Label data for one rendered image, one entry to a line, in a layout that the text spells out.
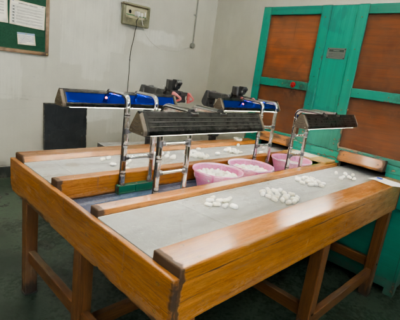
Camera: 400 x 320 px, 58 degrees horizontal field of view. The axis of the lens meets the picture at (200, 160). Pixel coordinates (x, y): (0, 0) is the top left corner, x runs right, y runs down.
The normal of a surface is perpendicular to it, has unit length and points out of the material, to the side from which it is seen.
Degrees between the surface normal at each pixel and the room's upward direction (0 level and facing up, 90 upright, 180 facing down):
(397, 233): 90
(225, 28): 90
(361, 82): 90
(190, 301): 90
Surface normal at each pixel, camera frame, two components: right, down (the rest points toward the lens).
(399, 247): -0.71, 0.08
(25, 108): 0.62, 0.27
